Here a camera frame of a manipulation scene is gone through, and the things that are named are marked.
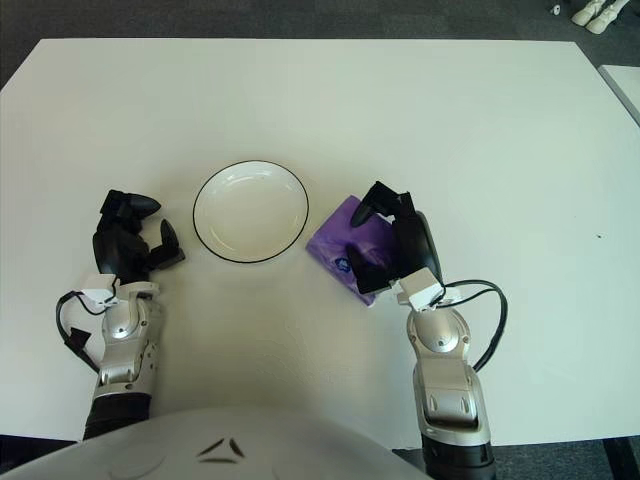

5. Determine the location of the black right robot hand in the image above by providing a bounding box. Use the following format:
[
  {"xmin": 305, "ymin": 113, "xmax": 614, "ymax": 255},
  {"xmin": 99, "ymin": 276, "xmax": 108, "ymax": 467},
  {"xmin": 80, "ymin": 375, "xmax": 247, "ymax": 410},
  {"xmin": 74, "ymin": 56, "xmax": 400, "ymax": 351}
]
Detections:
[{"xmin": 346, "ymin": 181, "xmax": 444, "ymax": 296}]

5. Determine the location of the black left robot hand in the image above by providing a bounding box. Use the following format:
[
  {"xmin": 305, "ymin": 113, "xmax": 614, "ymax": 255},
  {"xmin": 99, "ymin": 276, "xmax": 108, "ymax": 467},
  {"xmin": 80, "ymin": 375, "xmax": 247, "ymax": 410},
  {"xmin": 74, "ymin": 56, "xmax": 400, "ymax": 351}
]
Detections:
[{"xmin": 92, "ymin": 188, "xmax": 187, "ymax": 281}]

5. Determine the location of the purple tissue paper pack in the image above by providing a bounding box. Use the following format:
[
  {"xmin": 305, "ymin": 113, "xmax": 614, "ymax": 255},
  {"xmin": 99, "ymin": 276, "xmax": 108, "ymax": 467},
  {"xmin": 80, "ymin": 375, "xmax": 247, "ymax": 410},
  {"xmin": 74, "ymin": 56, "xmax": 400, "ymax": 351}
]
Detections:
[{"xmin": 305, "ymin": 195, "xmax": 401, "ymax": 306}]

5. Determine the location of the white plate black rim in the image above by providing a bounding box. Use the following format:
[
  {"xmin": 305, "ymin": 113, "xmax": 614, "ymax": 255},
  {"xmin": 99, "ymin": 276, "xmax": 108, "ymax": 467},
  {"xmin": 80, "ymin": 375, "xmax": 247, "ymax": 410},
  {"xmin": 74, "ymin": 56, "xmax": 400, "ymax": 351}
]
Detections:
[{"xmin": 192, "ymin": 159, "xmax": 310, "ymax": 264}]

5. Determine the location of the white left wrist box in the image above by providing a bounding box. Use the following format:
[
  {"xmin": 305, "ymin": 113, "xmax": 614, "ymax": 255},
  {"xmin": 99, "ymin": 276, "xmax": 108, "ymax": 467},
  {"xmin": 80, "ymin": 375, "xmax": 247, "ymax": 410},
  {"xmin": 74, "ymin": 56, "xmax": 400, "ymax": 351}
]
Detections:
[{"xmin": 79, "ymin": 273, "xmax": 121, "ymax": 311}]

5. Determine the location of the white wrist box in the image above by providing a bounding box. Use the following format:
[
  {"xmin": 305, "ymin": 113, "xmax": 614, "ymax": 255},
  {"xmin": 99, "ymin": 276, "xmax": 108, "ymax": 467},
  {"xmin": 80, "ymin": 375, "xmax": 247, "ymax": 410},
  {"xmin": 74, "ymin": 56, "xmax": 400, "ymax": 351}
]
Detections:
[
  {"xmin": 79, "ymin": 273, "xmax": 121, "ymax": 311},
  {"xmin": 392, "ymin": 267, "xmax": 446, "ymax": 314}
]

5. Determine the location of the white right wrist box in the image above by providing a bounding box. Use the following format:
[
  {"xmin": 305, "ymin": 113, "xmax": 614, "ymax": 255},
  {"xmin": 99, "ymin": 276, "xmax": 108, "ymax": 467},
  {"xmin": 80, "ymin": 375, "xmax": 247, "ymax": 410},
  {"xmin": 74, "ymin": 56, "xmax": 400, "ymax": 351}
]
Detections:
[{"xmin": 392, "ymin": 267, "xmax": 446, "ymax": 314}]

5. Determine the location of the grey robot torso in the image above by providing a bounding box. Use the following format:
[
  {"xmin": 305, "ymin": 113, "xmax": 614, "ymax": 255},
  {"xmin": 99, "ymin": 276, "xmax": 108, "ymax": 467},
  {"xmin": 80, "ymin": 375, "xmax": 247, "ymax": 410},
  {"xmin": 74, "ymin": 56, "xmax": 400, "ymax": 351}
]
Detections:
[{"xmin": 0, "ymin": 405, "xmax": 431, "ymax": 480}]

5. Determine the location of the white side table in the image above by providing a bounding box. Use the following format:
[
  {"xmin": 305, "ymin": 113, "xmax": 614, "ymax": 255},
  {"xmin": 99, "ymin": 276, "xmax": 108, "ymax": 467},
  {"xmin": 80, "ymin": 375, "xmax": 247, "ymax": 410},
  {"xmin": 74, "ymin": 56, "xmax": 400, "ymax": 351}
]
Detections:
[{"xmin": 598, "ymin": 63, "xmax": 640, "ymax": 126}]

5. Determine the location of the white shoe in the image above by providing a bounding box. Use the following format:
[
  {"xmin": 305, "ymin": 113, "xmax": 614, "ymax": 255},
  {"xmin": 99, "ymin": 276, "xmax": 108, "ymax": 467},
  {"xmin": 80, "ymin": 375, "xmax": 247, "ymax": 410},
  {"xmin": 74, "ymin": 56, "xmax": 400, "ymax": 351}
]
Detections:
[
  {"xmin": 587, "ymin": 0, "xmax": 631, "ymax": 35},
  {"xmin": 571, "ymin": 0, "xmax": 606, "ymax": 26}
]

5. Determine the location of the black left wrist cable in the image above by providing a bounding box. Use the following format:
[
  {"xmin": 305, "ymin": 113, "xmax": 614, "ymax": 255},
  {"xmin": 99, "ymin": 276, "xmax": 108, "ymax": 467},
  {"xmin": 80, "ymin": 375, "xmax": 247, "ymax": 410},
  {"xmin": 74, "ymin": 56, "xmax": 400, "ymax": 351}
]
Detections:
[{"xmin": 55, "ymin": 289, "xmax": 101, "ymax": 374}]

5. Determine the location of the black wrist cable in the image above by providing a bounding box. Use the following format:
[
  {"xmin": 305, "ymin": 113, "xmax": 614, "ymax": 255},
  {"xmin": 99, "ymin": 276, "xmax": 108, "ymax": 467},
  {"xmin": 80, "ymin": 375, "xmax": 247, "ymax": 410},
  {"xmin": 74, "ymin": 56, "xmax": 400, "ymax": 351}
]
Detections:
[
  {"xmin": 55, "ymin": 289, "xmax": 101, "ymax": 374},
  {"xmin": 432, "ymin": 279, "xmax": 510, "ymax": 372}
]

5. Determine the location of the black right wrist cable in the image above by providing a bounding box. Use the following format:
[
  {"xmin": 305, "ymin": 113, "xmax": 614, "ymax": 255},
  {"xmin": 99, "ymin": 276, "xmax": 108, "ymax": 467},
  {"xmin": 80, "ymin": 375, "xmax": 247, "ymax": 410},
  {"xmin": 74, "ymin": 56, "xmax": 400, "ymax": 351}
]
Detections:
[{"xmin": 432, "ymin": 279, "xmax": 510, "ymax": 372}]

